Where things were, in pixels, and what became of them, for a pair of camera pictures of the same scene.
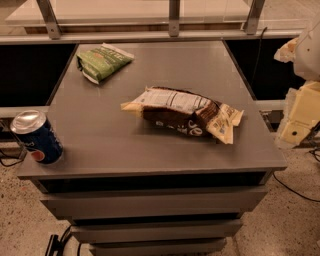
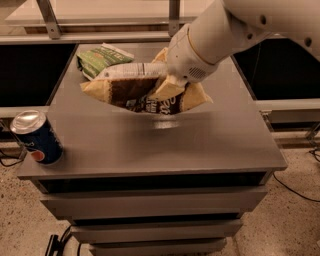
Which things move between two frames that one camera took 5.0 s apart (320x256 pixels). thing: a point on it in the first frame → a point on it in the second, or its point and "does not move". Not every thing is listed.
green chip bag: (99, 63) does not move
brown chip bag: (186, 112) → (130, 87)
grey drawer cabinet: (137, 190) does not move
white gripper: (309, 53) → (187, 60)
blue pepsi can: (39, 136) does not move
